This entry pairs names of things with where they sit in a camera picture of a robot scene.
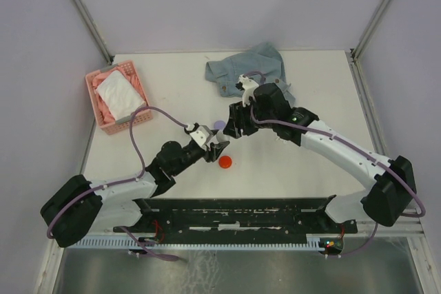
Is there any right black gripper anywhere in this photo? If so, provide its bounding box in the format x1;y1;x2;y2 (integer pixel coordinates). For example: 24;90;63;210
223;96;276;139

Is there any purple earbud case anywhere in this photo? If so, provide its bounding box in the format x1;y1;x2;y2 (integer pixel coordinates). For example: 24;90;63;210
214;120;226;130

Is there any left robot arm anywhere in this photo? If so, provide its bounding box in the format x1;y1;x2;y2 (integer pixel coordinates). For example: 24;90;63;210
40;127;229;248

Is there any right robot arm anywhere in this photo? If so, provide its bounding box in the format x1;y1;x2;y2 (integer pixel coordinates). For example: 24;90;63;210
223;77;416;233

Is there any blue denim jacket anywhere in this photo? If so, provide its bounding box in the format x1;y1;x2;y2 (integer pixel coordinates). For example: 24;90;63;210
205;43;296;106

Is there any white folded cloth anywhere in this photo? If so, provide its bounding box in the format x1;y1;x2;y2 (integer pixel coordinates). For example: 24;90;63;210
95;70;147;120

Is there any pink plastic basket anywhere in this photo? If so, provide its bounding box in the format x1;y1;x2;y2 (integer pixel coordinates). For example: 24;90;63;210
85;60;150;135

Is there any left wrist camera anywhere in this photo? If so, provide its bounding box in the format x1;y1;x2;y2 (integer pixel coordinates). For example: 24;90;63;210
185;123;214;150

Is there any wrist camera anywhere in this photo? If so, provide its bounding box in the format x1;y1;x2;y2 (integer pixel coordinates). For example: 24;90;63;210
185;123;214;150
236;75;259;107

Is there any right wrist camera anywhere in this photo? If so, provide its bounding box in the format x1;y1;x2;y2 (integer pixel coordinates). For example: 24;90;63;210
236;75;259;107

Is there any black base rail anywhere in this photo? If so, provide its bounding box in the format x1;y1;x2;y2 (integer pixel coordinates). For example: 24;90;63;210
129;198;358;245

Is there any left aluminium frame post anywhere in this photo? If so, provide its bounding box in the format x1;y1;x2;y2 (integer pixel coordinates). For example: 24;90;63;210
71;0;114;64

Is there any aluminium frame post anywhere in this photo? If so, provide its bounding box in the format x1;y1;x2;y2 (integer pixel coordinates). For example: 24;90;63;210
351;0;393;62
71;0;114;64

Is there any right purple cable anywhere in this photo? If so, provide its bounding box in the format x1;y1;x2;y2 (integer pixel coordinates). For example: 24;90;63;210
240;70;425;218

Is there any purple cable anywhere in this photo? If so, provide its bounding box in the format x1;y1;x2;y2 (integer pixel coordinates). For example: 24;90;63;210
240;70;425;218
46;106;192;239

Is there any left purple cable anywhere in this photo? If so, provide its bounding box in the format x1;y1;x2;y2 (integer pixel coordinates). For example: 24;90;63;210
46;106;192;239

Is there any right aluminium frame post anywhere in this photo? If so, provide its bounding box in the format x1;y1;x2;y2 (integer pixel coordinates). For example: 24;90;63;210
351;0;393;62

